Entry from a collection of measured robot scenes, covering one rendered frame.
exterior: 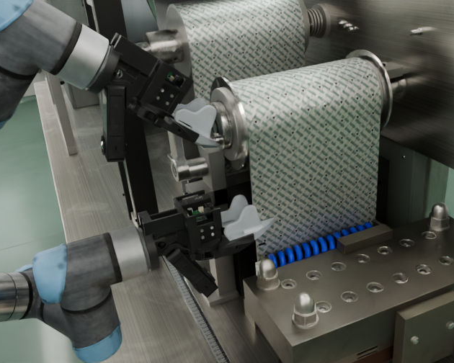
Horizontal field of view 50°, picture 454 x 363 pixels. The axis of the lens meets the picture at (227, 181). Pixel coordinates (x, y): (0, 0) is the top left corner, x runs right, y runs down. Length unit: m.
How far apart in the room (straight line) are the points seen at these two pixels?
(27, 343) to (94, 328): 1.69
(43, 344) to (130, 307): 1.44
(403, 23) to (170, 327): 0.66
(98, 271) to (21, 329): 1.83
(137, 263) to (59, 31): 0.32
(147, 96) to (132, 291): 0.47
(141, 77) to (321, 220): 0.39
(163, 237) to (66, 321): 0.18
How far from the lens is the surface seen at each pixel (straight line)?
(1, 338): 2.53
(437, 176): 1.20
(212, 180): 0.81
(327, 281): 0.78
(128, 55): 0.68
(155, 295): 1.00
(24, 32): 0.64
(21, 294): 0.82
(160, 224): 0.71
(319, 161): 0.80
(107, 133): 0.70
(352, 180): 0.86
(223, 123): 0.73
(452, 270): 0.83
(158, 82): 0.68
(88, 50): 0.65
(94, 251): 0.71
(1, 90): 0.67
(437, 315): 0.78
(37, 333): 2.47
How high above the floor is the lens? 1.51
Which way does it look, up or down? 26 degrees down
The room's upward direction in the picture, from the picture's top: 6 degrees counter-clockwise
